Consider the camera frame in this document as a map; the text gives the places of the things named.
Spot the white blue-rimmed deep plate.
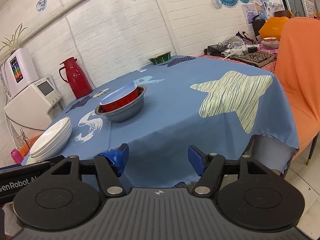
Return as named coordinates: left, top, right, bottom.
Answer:
left=29, top=119, right=73, bottom=158

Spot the stainless steel bowl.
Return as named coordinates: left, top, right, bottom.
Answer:
left=94, top=85, right=147, bottom=123

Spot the red ceramic bowl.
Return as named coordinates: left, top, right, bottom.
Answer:
left=101, top=88, right=138, bottom=112

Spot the white deep plate floral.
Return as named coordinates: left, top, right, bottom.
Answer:
left=29, top=116, right=72, bottom=155

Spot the blue translucent plastic bowl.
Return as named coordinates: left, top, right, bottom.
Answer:
left=100, top=81, right=137, bottom=105

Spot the white ceramic bowl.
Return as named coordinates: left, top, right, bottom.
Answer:
left=25, top=157, right=38, bottom=165

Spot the pink water bottle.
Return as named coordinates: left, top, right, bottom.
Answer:
left=10, top=149, right=24, bottom=164

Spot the orange plastic basin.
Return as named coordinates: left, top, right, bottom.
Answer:
left=18, top=134, right=41, bottom=157

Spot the glass bottle in basin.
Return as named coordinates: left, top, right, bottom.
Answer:
left=17, top=128, right=31, bottom=149

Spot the blue patterned tablecloth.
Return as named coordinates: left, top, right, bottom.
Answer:
left=60, top=56, right=299, bottom=187

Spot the white countertop appliance with screen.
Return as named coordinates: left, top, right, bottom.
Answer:
left=4, top=77, right=62, bottom=133

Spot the red thermos jug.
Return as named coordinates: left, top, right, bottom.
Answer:
left=59, top=57, right=93, bottom=99

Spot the leopard print cloth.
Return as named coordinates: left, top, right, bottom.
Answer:
left=229, top=51, right=277, bottom=68

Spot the green gold-rimmed bowl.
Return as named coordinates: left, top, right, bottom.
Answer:
left=149, top=51, right=171, bottom=65

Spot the white power strip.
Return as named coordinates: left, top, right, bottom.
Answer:
left=222, top=44, right=259, bottom=56

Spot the orange covered chair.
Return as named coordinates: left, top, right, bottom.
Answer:
left=274, top=17, right=319, bottom=165

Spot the small bowl on side table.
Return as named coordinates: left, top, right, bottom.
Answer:
left=261, top=37, right=279, bottom=49

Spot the orange bag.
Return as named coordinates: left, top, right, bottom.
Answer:
left=259, top=17, right=289, bottom=41

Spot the white wall water purifier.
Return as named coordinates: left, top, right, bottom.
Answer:
left=1, top=48, right=39, bottom=101

